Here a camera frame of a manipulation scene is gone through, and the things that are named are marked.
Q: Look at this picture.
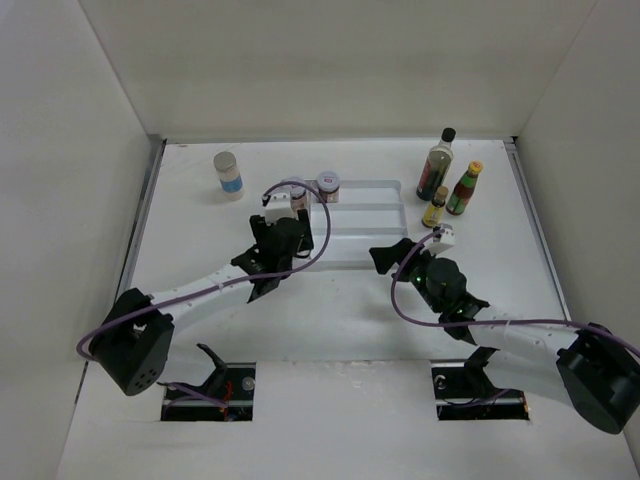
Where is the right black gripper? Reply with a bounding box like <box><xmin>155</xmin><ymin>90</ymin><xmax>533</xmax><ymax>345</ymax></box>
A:
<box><xmin>369</xmin><ymin>238</ymin><xmax>443</xmax><ymax>314</ymax></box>

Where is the orange spice jar white lid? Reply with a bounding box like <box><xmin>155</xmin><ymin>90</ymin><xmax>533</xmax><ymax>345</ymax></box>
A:
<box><xmin>283</xmin><ymin>176</ymin><xmax>309</xmax><ymax>216</ymax></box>

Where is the dark spice jar white lid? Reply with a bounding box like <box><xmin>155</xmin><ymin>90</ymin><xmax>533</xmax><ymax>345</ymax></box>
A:
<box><xmin>316</xmin><ymin>170</ymin><xmax>340</xmax><ymax>204</ymax></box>

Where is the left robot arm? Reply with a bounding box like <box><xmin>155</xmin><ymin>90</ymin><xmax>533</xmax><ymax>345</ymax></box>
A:
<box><xmin>85</xmin><ymin>209</ymin><xmax>314</xmax><ymax>396</ymax></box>

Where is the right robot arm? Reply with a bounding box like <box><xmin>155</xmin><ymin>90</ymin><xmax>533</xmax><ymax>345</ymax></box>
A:
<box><xmin>369</xmin><ymin>232</ymin><xmax>639</xmax><ymax>435</ymax></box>

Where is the small yellow label bottle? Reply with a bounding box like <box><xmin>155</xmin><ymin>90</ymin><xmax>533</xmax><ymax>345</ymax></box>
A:
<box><xmin>422</xmin><ymin>185</ymin><xmax>449</xmax><ymax>228</ymax></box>

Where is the red sauce bottle yellow cap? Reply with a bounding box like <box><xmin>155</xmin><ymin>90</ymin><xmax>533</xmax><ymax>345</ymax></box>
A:
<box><xmin>445</xmin><ymin>161</ymin><xmax>484</xmax><ymax>216</ymax></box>

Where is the blue label jar far left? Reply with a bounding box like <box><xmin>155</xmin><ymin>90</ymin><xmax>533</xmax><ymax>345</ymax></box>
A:
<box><xmin>213</xmin><ymin>151</ymin><xmax>244</xmax><ymax>201</ymax></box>

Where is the dark soy sauce bottle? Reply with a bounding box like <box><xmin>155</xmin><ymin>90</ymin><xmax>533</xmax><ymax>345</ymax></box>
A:
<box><xmin>416</xmin><ymin>127</ymin><xmax>457</xmax><ymax>201</ymax></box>

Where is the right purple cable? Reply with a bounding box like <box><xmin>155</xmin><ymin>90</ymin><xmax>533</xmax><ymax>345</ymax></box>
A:
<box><xmin>390</xmin><ymin>229</ymin><xmax>640</xmax><ymax>361</ymax></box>

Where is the purple cable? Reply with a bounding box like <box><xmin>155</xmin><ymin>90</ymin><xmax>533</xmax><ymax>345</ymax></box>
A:
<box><xmin>75</xmin><ymin>182</ymin><xmax>332</xmax><ymax>414</ymax></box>
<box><xmin>390</xmin><ymin>229</ymin><xmax>640</xmax><ymax>361</ymax></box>

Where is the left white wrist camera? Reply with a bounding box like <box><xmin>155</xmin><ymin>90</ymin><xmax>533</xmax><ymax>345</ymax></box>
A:
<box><xmin>261</xmin><ymin>192</ymin><xmax>295</xmax><ymax>225</ymax></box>

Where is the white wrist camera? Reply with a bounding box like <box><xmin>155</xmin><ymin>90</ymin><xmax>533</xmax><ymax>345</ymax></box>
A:
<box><xmin>261</xmin><ymin>192</ymin><xmax>295</xmax><ymax>225</ymax></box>
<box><xmin>428</xmin><ymin>224</ymin><xmax>455</xmax><ymax>255</ymax></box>

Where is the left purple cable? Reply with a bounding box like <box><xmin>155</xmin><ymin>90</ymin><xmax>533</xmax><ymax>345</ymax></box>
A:
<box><xmin>75</xmin><ymin>182</ymin><xmax>332</xmax><ymax>414</ymax></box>

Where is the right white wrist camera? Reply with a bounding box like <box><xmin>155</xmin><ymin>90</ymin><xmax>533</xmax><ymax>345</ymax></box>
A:
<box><xmin>428</xmin><ymin>224</ymin><xmax>455</xmax><ymax>255</ymax></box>

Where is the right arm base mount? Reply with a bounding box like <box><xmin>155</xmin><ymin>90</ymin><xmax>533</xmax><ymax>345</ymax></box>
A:
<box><xmin>431</xmin><ymin>362</ymin><xmax>529</xmax><ymax>421</ymax></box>

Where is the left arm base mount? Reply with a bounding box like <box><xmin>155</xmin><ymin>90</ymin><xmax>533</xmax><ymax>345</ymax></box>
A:
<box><xmin>160</xmin><ymin>343</ymin><xmax>257</xmax><ymax>423</ymax></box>

